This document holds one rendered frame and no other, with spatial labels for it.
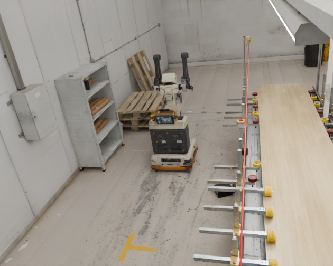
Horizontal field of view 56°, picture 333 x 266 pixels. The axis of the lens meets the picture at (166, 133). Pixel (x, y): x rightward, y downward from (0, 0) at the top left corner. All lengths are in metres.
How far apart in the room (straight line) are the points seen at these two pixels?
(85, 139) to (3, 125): 1.39
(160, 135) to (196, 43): 6.28
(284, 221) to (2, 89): 3.23
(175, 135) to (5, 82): 2.28
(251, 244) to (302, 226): 0.45
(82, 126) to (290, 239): 3.43
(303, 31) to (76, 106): 3.86
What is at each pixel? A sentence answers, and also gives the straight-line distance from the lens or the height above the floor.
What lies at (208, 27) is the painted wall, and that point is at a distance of 10.33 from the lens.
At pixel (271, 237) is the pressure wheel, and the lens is 2.31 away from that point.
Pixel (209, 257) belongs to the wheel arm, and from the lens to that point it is 2.17.
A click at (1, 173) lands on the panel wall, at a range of 4.01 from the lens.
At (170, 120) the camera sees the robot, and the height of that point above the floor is 0.85.
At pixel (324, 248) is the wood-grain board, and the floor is 0.90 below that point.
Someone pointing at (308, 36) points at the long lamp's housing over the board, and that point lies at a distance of 1.32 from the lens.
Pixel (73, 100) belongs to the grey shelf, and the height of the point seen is 1.23.
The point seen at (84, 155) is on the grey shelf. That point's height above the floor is 0.29.
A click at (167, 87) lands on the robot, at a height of 1.21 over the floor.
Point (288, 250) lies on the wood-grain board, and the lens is 2.32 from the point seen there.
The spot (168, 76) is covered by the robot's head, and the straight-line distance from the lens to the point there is 4.63.
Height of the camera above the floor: 2.58
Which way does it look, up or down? 26 degrees down
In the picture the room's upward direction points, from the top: 8 degrees counter-clockwise
